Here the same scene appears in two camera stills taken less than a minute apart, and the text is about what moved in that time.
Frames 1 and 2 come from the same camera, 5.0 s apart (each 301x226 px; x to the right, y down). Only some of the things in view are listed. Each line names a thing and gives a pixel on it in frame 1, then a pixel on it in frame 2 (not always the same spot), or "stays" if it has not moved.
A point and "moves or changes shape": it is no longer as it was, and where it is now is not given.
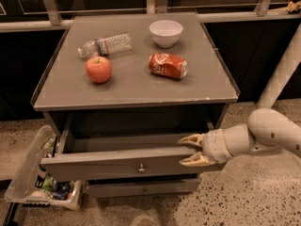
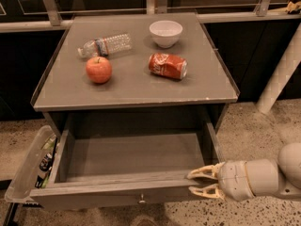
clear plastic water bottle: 105,45 stays
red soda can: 168,65 stays
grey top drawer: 96,155 moves or changes shape
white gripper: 215,145 to 232,175
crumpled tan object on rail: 293,6 stays
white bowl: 166,32 stays
